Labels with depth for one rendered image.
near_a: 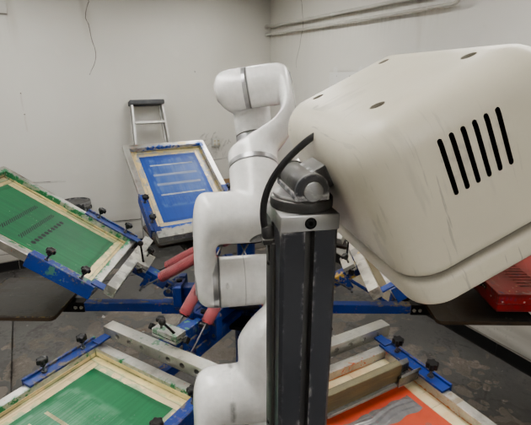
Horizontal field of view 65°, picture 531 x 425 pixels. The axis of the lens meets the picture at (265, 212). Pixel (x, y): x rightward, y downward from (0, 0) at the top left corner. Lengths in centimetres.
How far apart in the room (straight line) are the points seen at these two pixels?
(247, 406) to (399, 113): 54
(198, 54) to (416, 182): 508
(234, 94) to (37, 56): 427
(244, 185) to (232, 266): 13
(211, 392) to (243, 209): 29
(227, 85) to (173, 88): 443
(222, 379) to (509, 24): 304
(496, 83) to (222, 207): 43
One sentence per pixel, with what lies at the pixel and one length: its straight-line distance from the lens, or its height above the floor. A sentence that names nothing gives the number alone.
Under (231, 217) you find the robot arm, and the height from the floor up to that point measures 181.
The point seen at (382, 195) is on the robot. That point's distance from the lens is 28.
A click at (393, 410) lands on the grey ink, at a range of 159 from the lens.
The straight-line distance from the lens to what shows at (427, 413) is 162.
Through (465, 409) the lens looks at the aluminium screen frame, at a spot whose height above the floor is 99.
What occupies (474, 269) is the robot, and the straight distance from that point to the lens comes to 33.
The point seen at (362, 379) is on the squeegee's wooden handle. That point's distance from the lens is 152.
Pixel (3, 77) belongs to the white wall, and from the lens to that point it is 497.
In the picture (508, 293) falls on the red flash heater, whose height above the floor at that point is 110.
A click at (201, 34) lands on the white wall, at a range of 535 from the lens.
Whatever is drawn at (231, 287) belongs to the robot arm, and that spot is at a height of 169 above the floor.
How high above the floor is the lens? 201
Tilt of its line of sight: 18 degrees down
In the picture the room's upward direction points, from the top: straight up
